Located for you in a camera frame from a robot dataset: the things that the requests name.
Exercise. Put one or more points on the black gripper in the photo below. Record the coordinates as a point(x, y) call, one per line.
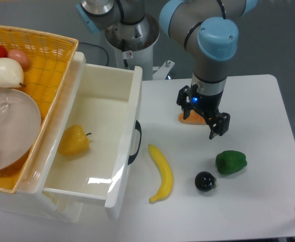
point(206, 106)

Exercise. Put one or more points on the white drawer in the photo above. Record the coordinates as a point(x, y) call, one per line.
point(106, 106)

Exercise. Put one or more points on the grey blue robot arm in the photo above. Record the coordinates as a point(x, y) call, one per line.
point(205, 29)

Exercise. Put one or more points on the white drawer cabinet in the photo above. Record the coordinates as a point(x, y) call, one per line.
point(30, 197)

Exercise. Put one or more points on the orange toy melon slice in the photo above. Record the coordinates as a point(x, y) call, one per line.
point(193, 119)

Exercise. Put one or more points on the green toy bell pepper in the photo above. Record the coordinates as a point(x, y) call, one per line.
point(230, 161)

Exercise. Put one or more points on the black toy eggplant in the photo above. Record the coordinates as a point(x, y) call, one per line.
point(205, 181)

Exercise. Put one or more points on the yellow toy banana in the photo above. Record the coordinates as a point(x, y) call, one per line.
point(167, 179)

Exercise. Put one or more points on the yellow toy bell pepper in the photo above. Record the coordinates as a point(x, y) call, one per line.
point(73, 141)

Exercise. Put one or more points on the yellow wicker basket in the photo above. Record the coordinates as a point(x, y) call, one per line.
point(50, 56)

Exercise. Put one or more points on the pink toy peach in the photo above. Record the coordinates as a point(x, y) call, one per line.
point(21, 57)

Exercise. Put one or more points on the beige plate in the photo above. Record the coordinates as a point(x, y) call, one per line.
point(19, 129)

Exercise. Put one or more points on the white toy pear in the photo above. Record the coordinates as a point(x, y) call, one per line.
point(11, 73)

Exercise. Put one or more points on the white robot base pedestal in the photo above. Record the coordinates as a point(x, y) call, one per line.
point(134, 46)

